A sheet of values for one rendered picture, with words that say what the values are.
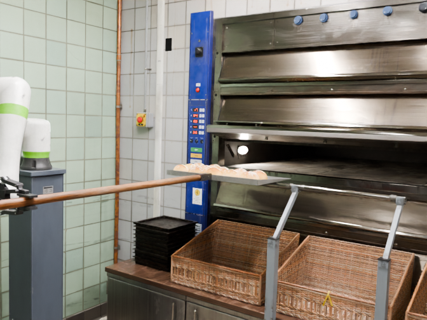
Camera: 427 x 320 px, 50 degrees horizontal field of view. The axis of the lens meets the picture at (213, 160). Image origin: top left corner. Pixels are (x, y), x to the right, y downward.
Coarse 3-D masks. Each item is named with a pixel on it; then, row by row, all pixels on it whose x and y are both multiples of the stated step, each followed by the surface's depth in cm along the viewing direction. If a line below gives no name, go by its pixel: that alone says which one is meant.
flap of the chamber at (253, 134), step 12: (216, 132) 272; (228, 132) 267; (240, 132) 262; (252, 132) 258; (264, 132) 254; (276, 132) 250; (288, 132) 246; (300, 132) 242; (312, 132) 238; (336, 144) 250; (348, 144) 244; (360, 144) 239; (372, 144) 233; (384, 144) 228; (408, 144) 219; (420, 144) 215
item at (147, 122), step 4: (140, 112) 316; (144, 112) 314; (136, 116) 319; (140, 116) 316; (148, 116) 314; (152, 116) 318; (136, 120) 319; (144, 120) 314; (148, 120) 315; (152, 120) 318; (136, 124) 318; (140, 124) 316; (144, 124) 314; (148, 124) 315; (152, 124) 319
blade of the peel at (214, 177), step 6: (168, 174) 242; (174, 174) 240; (180, 174) 237; (186, 174) 235; (192, 174) 233; (216, 180) 225; (222, 180) 222; (228, 180) 221; (234, 180) 219; (240, 180) 217; (246, 180) 215; (252, 180) 213; (258, 180) 212; (264, 180) 217; (270, 180) 222; (276, 180) 227; (282, 180) 233
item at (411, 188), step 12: (228, 168) 286; (300, 180) 259; (312, 180) 255; (324, 180) 251; (336, 180) 247; (348, 180) 243; (360, 180) 240; (372, 180) 241; (408, 192) 227; (420, 192) 224
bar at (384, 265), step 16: (320, 192) 214; (336, 192) 209; (352, 192) 205; (368, 192) 201; (288, 208) 214; (400, 208) 192; (272, 240) 203; (272, 256) 204; (384, 256) 179; (272, 272) 204; (384, 272) 176; (272, 288) 204; (384, 288) 177; (272, 304) 205; (384, 304) 177
